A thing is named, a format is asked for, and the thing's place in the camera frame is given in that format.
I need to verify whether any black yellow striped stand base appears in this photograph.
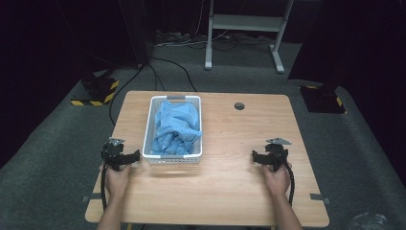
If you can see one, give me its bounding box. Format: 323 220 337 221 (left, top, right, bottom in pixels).
70 76 121 107
299 82 348 115

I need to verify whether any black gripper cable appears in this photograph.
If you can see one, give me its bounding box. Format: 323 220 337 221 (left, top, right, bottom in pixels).
280 158 296 207
100 165 109 212

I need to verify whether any blue cloth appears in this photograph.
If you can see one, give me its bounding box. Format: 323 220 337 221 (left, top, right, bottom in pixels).
149 100 204 157

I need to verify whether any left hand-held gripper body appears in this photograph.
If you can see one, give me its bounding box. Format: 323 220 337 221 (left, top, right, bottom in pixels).
101 137 126 173

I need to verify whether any white plastic basket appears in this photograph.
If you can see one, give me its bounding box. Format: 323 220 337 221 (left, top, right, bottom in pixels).
142 95 204 165

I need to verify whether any clear plastic bag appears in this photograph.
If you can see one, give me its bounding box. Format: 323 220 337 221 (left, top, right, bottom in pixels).
345 210 390 230

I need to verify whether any person's left hand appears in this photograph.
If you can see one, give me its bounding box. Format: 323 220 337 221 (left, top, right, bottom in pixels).
99 162 133 199

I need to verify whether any grey tape strip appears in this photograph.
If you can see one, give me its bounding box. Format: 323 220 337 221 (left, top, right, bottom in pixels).
81 192 103 204
309 193 331 206

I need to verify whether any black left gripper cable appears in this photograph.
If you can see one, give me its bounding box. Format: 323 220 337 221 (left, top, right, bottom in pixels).
100 165 109 212

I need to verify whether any person's right hand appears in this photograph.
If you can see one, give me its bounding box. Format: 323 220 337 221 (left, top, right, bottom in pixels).
261 161 293 197

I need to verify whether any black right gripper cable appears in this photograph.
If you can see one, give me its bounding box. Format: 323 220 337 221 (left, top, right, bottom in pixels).
280 158 296 207

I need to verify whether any black floor cable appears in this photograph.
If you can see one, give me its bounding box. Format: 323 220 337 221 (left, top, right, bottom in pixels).
108 62 146 127
148 57 198 93

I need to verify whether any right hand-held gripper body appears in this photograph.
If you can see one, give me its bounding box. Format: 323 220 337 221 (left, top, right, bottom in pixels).
263 137 293 173

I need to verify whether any bundle of floor cables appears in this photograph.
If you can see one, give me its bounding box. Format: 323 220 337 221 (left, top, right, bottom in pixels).
153 29 276 53

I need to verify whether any grey metal stand frame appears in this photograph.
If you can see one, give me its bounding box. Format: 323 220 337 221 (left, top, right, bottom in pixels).
203 0 295 75

